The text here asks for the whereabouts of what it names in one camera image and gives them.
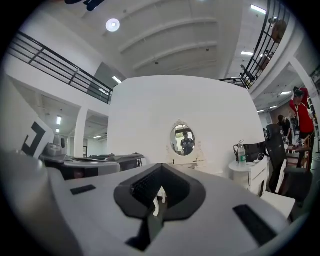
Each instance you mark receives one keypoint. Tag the round ceiling lamp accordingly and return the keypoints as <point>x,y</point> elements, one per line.
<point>113,25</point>

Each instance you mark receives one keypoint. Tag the white round side table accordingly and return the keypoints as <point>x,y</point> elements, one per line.
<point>237,175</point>

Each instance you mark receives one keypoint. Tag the ceiling tube light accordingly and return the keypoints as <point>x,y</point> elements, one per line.
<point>247,53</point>
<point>258,9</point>
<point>117,80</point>
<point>285,93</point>
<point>59,120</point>

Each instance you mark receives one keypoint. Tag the clear water bottle green label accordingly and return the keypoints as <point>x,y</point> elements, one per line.
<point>241,155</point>

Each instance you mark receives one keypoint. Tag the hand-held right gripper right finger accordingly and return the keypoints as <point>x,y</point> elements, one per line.
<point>220,200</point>

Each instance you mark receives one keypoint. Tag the black mesh office chair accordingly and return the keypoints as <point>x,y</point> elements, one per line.
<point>276,150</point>

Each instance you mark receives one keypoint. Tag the white ornate dressing table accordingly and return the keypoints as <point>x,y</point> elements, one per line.
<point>185,160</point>

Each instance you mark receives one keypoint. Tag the brown wooden table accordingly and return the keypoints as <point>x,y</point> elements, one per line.
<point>300,150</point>

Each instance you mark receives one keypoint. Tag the oval white framed mirror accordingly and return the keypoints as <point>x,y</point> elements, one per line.
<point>180,135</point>

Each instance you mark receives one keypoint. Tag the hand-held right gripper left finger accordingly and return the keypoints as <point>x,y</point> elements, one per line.
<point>95,212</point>

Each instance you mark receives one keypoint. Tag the dark grey chair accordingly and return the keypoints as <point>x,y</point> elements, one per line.
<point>130,160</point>

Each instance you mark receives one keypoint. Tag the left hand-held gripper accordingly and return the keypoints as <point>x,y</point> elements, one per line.
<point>58,147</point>

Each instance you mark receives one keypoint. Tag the black metal railing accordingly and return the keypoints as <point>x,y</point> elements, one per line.
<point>102,93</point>
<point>246,81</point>

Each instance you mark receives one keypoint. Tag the black bag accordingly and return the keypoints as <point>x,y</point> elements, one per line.
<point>255,150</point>

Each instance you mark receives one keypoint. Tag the white wooden rack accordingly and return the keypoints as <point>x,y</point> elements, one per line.
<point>258,175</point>

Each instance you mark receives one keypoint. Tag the brown round object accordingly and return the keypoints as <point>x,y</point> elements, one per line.
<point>279,31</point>

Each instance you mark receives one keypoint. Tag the white small table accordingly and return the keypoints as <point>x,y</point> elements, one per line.
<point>277,202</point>

